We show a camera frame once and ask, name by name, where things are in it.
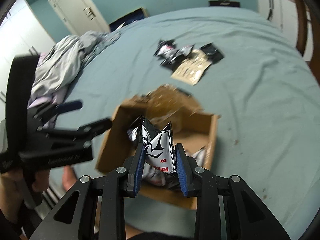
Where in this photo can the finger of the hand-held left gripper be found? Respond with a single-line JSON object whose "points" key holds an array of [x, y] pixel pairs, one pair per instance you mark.
{"points": [[70, 105], [97, 126]]}

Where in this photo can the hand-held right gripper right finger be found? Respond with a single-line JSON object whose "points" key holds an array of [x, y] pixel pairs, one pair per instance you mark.
{"points": [[180, 172]]}

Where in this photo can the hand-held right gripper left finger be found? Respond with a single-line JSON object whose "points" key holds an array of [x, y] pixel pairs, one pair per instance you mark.
{"points": [[140, 170]]}

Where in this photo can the black white snack packet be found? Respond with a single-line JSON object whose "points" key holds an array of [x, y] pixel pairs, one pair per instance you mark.
{"points": [[160, 150], [200, 156], [156, 176], [132, 135]]}

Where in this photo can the torn cardboard box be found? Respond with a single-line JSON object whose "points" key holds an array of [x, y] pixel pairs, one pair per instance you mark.
{"points": [[190, 130]]}

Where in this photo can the pile of snack packets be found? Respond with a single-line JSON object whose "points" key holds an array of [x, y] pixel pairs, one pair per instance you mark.
{"points": [[170, 52]]}

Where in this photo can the large beige snack bag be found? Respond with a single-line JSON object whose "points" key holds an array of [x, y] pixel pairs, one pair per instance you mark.
{"points": [[192, 67]]}

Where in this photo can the person's left hand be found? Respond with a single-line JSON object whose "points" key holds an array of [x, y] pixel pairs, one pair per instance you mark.
{"points": [[12, 187]]}

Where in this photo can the person's leg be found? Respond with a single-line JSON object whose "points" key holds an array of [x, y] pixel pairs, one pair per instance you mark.
{"points": [[68, 177]]}

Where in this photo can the lilac cloth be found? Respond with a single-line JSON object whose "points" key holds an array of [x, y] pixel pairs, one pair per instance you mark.
{"points": [[41, 101]]}

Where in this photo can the striped clothing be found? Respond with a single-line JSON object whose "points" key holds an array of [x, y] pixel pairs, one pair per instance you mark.
{"points": [[53, 195]]}

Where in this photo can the crumpled grey duvet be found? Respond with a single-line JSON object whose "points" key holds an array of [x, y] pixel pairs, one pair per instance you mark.
{"points": [[65, 60]]}

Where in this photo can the clear plastic wrap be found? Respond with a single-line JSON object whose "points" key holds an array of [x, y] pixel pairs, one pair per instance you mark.
{"points": [[162, 112]]}

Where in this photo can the white wardrobe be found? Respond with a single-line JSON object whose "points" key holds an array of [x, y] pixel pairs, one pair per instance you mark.
{"points": [[20, 37]]}

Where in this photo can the white door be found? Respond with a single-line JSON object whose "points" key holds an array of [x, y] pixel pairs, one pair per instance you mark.
{"points": [[72, 7]]}

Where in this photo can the dark framed picture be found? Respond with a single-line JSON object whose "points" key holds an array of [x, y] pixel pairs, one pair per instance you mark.
{"points": [[130, 18]]}

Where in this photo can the black bag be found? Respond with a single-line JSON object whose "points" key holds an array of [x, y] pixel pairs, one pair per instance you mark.
{"points": [[225, 3]]}

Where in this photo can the white cabinet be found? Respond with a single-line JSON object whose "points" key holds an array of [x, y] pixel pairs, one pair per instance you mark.
{"points": [[275, 10]]}

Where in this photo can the brown wooden chair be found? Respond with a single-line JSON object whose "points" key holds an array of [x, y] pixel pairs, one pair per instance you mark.
{"points": [[301, 17]]}

